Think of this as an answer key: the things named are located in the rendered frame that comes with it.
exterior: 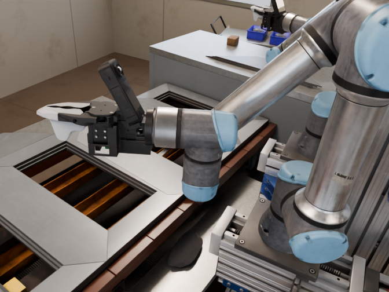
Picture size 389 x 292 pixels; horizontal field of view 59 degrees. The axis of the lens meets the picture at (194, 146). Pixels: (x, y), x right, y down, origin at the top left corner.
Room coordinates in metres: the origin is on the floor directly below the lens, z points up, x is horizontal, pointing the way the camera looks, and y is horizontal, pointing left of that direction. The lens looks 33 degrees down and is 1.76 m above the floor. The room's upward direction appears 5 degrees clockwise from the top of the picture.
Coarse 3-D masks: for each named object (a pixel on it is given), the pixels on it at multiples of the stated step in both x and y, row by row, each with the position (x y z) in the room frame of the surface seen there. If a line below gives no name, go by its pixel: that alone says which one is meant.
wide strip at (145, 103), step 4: (140, 100) 1.82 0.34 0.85; (144, 100) 1.82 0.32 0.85; (148, 100) 1.83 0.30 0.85; (152, 100) 1.83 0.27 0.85; (156, 100) 1.84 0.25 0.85; (144, 104) 1.77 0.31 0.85; (148, 104) 1.77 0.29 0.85; (152, 104) 1.78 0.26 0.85; (156, 104) 1.78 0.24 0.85; (160, 104) 1.79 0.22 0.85; (164, 104) 1.79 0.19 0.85; (144, 108) 1.72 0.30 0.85
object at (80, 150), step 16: (160, 96) 1.92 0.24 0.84; (176, 96) 1.95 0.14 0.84; (64, 144) 1.32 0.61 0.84; (80, 144) 1.31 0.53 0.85; (240, 144) 1.43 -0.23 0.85; (32, 160) 1.17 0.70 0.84; (96, 160) 1.21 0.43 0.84; (224, 160) 1.30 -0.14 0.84; (128, 176) 1.12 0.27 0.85; (144, 192) 1.05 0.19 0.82; (0, 224) 0.82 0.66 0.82; (32, 240) 0.74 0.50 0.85; (48, 256) 0.69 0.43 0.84; (112, 256) 0.71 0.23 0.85; (96, 272) 0.65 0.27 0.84; (80, 288) 0.60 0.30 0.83
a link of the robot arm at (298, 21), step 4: (296, 16) 1.46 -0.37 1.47; (300, 16) 1.45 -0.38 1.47; (304, 16) 1.45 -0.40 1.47; (292, 20) 1.45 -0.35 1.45; (296, 20) 1.44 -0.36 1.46; (300, 20) 1.43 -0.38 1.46; (304, 20) 1.42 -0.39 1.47; (308, 20) 1.41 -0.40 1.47; (292, 24) 1.44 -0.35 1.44; (296, 24) 1.43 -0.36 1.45; (300, 24) 1.42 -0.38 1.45; (292, 28) 1.44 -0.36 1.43; (296, 28) 1.42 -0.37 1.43; (292, 32) 1.45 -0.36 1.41
